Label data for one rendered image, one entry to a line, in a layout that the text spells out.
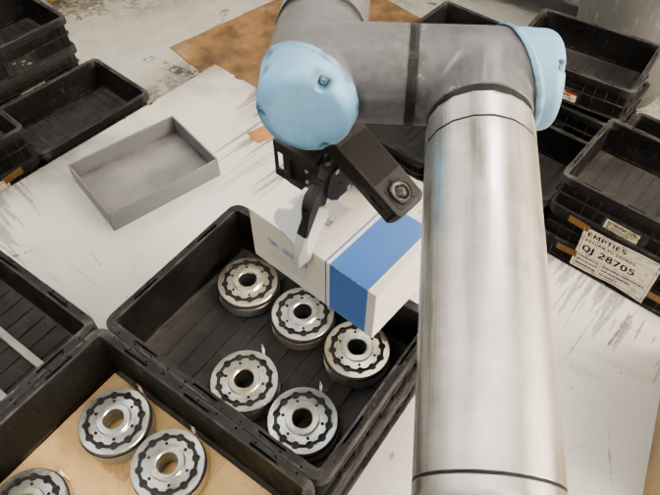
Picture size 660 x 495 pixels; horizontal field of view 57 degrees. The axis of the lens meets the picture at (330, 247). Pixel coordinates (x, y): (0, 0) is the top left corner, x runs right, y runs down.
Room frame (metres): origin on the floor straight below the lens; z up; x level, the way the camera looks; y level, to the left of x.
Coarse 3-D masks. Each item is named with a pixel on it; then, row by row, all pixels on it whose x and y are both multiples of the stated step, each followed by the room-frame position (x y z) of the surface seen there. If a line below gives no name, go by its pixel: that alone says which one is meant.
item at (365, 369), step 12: (348, 324) 0.51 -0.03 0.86; (336, 336) 0.49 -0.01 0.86; (384, 336) 0.49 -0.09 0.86; (324, 348) 0.47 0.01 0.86; (336, 348) 0.46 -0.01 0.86; (384, 348) 0.47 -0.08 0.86; (336, 360) 0.44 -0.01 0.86; (348, 360) 0.44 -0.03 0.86; (372, 360) 0.44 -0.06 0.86; (384, 360) 0.44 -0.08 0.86; (348, 372) 0.42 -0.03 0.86; (360, 372) 0.43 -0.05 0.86; (372, 372) 0.42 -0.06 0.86
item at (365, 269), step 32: (288, 192) 0.53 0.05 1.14; (352, 192) 0.53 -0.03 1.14; (256, 224) 0.50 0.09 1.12; (352, 224) 0.48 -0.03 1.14; (384, 224) 0.48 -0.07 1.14; (416, 224) 0.48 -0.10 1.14; (288, 256) 0.46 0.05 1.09; (320, 256) 0.43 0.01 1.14; (352, 256) 0.43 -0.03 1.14; (384, 256) 0.43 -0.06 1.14; (416, 256) 0.43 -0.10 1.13; (320, 288) 0.43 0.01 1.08; (352, 288) 0.40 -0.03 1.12; (384, 288) 0.39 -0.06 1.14; (416, 288) 0.44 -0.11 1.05; (352, 320) 0.39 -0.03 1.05; (384, 320) 0.39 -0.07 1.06
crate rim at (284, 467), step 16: (96, 336) 0.45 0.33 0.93; (112, 336) 0.45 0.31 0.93; (80, 352) 0.42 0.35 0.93; (128, 352) 0.43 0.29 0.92; (64, 368) 0.40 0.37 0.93; (144, 368) 0.39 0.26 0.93; (160, 368) 0.39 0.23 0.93; (32, 384) 0.37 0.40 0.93; (48, 384) 0.37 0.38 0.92; (176, 384) 0.37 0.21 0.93; (16, 400) 0.35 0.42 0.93; (192, 400) 0.35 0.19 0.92; (0, 416) 0.32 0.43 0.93; (208, 416) 0.32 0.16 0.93; (224, 416) 0.32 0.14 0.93; (240, 432) 0.30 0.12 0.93; (256, 448) 0.29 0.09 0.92; (272, 464) 0.26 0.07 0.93; (288, 464) 0.26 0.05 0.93; (304, 480) 0.24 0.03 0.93
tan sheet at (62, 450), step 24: (120, 384) 0.42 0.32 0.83; (72, 432) 0.34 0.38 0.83; (48, 456) 0.31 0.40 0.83; (72, 456) 0.31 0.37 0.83; (216, 456) 0.31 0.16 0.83; (72, 480) 0.27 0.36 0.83; (96, 480) 0.27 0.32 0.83; (120, 480) 0.27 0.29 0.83; (216, 480) 0.27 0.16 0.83; (240, 480) 0.27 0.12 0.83
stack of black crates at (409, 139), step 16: (368, 128) 1.69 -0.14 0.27; (384, 128) 1.69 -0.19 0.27; (400, 128) 1.69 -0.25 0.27; (416, 128) 1.69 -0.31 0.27; (384, 144) 1.49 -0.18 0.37; (400, 144) 1.60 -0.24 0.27; (416, 144) 1.60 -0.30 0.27; (400, 160) 1.46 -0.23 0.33; (416, 160) 1.41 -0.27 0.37; (416, 176) 1.41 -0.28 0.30
